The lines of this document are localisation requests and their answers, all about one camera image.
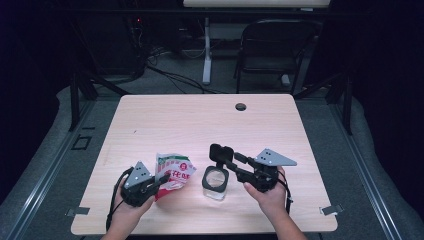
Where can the black folding chair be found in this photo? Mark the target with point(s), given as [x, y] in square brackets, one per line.
[276, 70]

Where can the aluminium floor rail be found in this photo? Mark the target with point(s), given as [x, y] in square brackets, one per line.
[370, 186]
[36, 196]

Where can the grey tape piece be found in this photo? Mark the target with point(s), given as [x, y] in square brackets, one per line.
[78, 211]
[331, 210]

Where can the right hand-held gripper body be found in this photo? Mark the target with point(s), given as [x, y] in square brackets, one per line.
[263, 176]

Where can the dark equipment cabinet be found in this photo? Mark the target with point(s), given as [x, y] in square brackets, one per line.
[113, 43]

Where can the person's left hand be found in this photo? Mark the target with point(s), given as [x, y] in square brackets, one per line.
[128, 211]

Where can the red and white plastic bag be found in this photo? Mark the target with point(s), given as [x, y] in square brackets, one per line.
[178, 170]

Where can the black metal stand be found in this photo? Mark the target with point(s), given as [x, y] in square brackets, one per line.
[347, 103]
[74, 100]

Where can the person's right hand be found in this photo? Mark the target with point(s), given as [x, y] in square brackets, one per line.
[275, 200]

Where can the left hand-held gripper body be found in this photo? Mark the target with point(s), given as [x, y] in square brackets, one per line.
[140, 190]

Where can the white desk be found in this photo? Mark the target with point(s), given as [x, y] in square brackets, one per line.
[207, 50]

